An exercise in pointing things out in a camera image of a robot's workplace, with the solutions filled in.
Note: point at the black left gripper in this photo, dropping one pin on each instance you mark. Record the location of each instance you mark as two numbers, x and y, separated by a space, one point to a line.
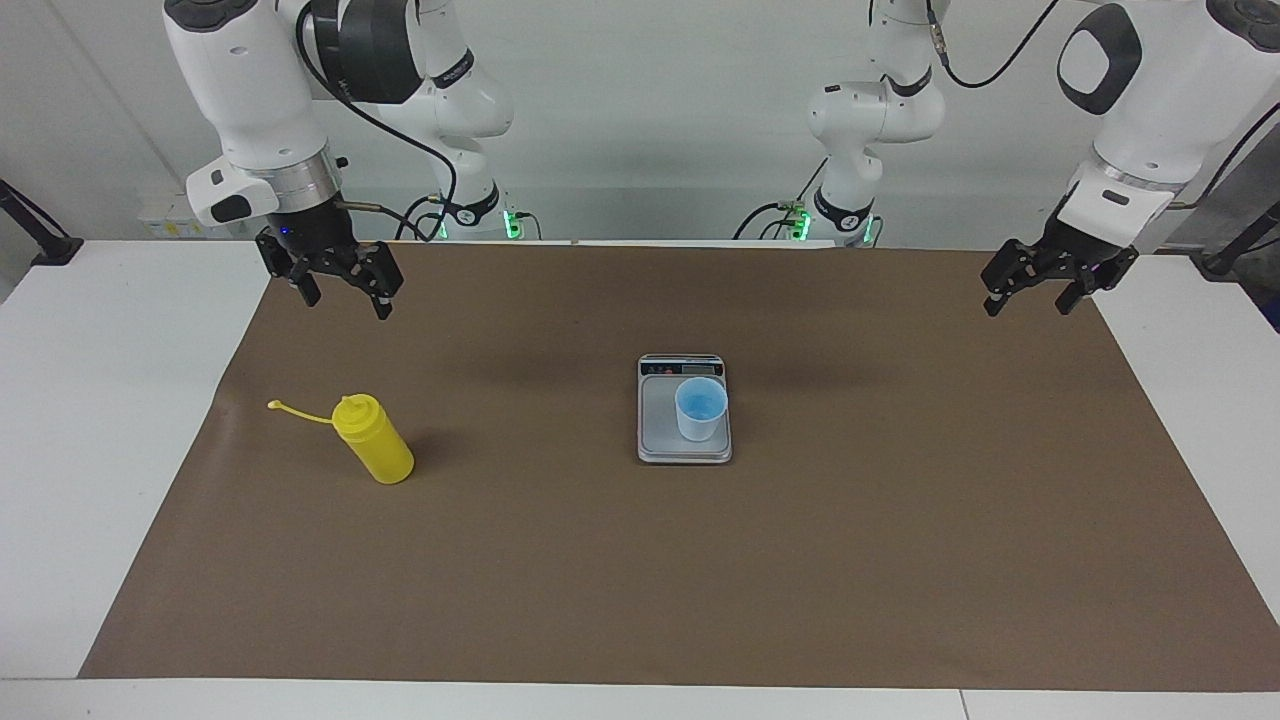
1090 250

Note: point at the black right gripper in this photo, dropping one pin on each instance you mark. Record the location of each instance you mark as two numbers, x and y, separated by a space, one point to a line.
310 240

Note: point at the yellow squeeze bottle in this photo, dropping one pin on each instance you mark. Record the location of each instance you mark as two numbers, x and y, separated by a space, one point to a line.
380 450

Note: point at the light blue plastic cup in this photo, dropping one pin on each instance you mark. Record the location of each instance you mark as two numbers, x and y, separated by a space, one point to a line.
700 410

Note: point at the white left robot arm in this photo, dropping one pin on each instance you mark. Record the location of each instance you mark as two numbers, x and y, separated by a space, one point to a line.
1150 110

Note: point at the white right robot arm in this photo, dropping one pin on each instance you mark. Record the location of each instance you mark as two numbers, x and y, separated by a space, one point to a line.
250 90

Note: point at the silver digital kitchen scale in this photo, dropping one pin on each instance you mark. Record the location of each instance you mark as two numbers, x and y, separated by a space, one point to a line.
660 435

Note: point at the grey slanted panel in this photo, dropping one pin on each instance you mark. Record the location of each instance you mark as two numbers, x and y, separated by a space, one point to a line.
1215 225

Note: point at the brown table mat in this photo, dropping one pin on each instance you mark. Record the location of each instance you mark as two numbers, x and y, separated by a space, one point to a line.
650 580

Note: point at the white wall socket box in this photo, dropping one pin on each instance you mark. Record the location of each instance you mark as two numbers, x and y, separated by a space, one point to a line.
160 228

